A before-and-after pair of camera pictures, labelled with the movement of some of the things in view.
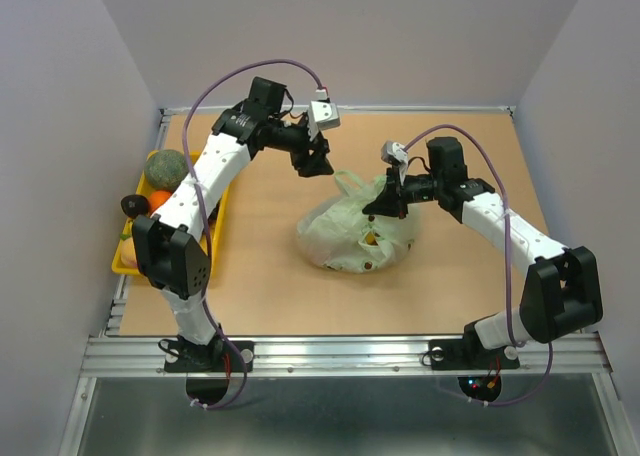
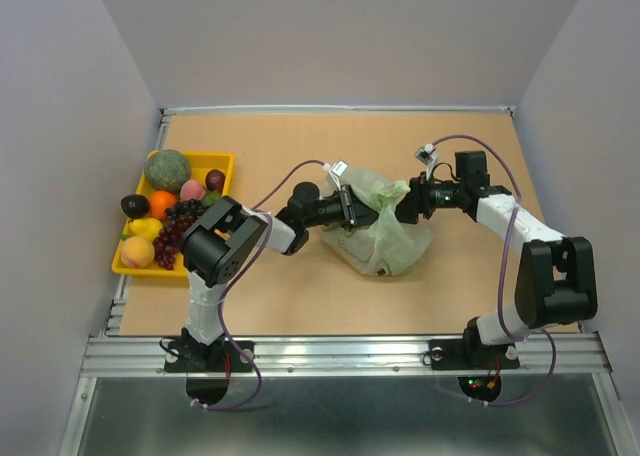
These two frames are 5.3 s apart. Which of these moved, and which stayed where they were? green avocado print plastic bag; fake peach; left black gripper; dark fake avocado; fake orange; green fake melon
Moved: left black gripper; green avocado print plastic bag
Stayed: fake orange; dark fake avocado; green fake melon; fake peach
